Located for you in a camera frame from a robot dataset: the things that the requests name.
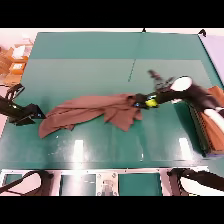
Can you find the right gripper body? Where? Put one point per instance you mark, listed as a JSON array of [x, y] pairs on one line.
[[144, 100]]

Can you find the brown shirt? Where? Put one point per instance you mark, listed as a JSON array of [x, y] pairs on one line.
[[100, 108]]

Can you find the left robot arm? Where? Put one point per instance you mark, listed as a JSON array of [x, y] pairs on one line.
[[20, 112]]

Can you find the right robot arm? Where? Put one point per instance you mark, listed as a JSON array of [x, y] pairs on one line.
[[199, 96]]

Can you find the orange garment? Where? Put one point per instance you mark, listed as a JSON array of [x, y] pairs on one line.
[[213, 131]]

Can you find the cardboard box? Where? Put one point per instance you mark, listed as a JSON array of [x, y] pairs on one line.
[[13, 68]]

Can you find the silver frame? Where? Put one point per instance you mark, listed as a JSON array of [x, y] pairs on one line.
[[106, 186]]

